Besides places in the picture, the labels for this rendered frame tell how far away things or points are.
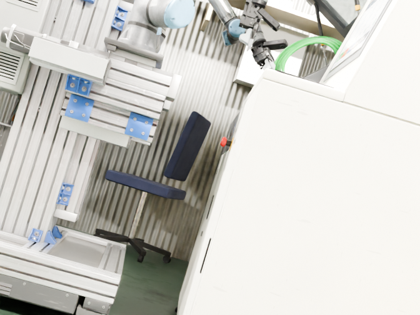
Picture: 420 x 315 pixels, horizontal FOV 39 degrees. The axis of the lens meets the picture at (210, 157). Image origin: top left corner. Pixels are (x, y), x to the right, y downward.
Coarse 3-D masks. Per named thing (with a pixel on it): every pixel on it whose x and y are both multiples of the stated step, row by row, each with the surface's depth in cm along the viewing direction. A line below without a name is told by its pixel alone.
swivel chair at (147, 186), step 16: (192, 112) 411; (192, 128) 411; (208, 128) 448; (192, 144) 427; (176, 160) 411; (192, 160) 445; (112, 176) 401; (128, 176) 399; (176, 176) 423; (144, 192) 418; (160, 192) 393; (176, 192) 411; (112, 240) 406; (128, 240) 415
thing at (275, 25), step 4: (260, 12) 250; (264, 12) 250; (264, 16) 250; (268, 16) 250; (264, 20) 253; (268, 20) 250; (272, 20) 250; (268, 24) 254; (272, 24) 250; (276, 24) 250; (272, 28) 251; (276, 28) 250
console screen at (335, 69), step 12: (372, 0) 210; (384, 0) 180; (372, 12) 190; (384, 12) 168; (360, 24) 204; (372, 24) 175; (360, 36) 186; (348, 48) 198; (360, 48) 172; (336, 60) 211; (348, 60) 182; (336, 72) 195
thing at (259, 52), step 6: (258, 42) 284; (252, 48) 286; (258, 48) 285; (264, 48) 281; (252, 54) 282; (258, 54) 281; (264, 54) 279; (270, 54) 279; (258, 60) 279; (264, 60) 281
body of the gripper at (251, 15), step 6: (246, 0) 250; (252, 0) 249; (258, 0) 248; (246, 6) 252; (252, 6) 251; (258, 6) 251; (264, 6) 251; (246, 12) 248; (252, 12) 250; (246, 18) 248; (252, 18) 249; (258, 18) 248; (240, 24) 250; (246, 24) 248; (252, 24) 249; (258, 24) 248
